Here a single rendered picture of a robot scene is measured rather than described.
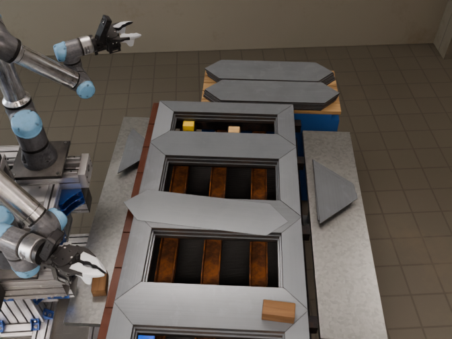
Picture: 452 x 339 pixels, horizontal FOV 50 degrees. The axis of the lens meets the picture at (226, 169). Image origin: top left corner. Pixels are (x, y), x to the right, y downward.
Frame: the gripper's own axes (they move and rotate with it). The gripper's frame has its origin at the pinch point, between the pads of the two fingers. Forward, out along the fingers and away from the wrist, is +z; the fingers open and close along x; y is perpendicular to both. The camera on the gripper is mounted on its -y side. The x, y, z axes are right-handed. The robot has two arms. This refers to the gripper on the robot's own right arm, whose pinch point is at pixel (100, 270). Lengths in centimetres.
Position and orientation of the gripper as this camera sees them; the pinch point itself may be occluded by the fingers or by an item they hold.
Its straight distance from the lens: 135.8
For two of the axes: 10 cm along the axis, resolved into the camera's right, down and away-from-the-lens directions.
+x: -3.8, 5.7, -7.2
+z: 9.2, 2.8, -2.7
